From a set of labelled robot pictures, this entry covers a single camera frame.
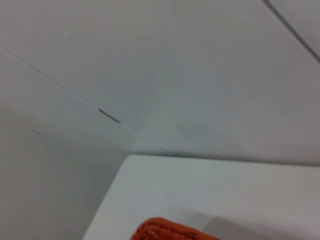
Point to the orange woven plastic basket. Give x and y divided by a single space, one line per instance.
172 231

